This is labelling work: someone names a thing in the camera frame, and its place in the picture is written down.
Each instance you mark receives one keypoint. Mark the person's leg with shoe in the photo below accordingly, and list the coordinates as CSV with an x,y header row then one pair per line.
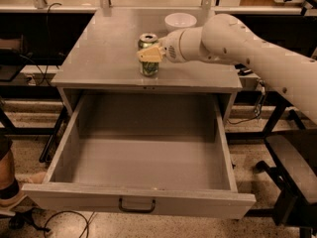
x,y
11,193

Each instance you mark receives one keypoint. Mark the grey cabinet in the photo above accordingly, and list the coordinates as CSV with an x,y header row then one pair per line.
x,y
104,57

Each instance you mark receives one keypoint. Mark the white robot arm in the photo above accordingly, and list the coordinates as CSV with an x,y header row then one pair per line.
x,y
225,39

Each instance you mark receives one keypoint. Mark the white ceramic bowl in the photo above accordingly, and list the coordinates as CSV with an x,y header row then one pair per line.
x,y
177,21

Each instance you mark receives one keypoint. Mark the open grey top drawer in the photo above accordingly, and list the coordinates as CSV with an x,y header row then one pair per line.
x,y
167,147

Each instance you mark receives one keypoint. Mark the black drawer handle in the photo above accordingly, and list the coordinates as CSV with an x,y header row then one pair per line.
x,y
128,206

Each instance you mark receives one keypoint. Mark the green soda can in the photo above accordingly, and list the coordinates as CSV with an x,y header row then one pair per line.
x,y
149,56

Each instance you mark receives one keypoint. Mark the black office chair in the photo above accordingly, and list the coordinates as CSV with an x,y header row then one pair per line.
x,y
295,174

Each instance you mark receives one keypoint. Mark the black power adapter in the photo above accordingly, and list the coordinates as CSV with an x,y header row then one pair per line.
x,y
244,71

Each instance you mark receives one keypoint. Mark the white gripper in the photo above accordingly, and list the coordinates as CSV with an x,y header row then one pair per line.
x,y
170,48

